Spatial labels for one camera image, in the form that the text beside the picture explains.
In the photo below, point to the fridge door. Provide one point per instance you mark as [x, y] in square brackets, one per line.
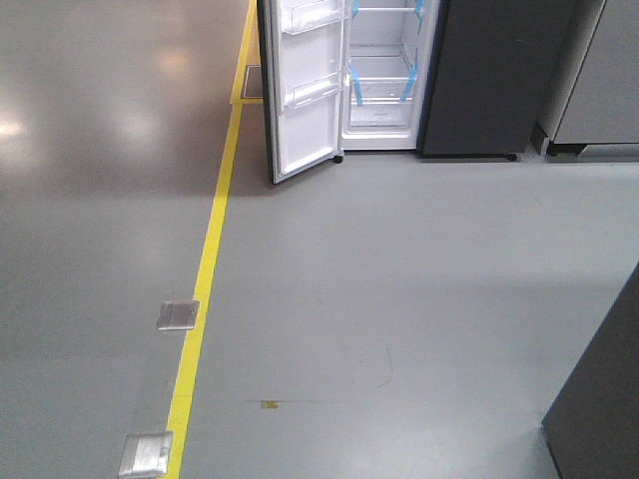
[303, 47]

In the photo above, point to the dark grey fridge body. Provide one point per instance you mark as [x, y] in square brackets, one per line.
[486, 66]

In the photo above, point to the clear middle door bin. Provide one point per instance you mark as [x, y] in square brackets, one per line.
[312, 91]

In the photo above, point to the clear door bin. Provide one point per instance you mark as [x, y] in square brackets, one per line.
[312, 91]
[302, 16]

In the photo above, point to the metal floor socket cover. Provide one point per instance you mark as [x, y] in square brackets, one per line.
[178, 315]
[146, 455]

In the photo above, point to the left blue tape strip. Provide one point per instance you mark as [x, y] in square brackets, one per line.
[355, 86]

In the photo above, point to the blue tape strip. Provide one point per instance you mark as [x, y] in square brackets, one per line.
[355, 86]
[413, 75]

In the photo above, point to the grey floor sign sticker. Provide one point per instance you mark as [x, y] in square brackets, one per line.
[253, 83]

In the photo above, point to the clear upper door bin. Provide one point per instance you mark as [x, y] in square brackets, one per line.
[302, 16]

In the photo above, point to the white cabinet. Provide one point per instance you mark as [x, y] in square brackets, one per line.
[590, 109]

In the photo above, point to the grey kitchen island cabinet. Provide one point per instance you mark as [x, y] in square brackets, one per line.
[591, 428]

